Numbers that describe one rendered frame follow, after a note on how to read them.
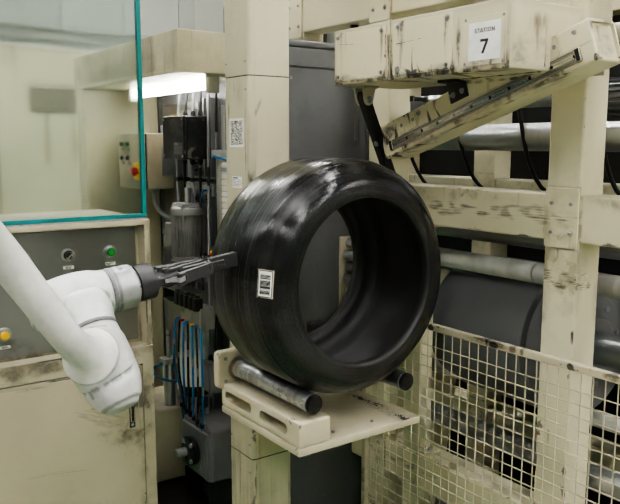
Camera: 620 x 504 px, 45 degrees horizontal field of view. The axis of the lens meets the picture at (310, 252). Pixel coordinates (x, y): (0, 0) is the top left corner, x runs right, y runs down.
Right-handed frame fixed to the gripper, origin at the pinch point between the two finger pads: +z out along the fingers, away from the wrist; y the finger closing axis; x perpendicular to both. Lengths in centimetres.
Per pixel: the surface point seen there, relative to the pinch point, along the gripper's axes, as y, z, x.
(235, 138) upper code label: 33.2, 26.2, -23.4
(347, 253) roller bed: 35, 61, 16
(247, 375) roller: 15.4, 10.4, 34.1
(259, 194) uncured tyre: 3.1, 13.4, -12.2
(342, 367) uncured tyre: -11.8, 20.3, 28.1
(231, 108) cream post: 35, 27, -31
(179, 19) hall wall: 980, 490, -156
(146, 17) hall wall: 970, 430, -160
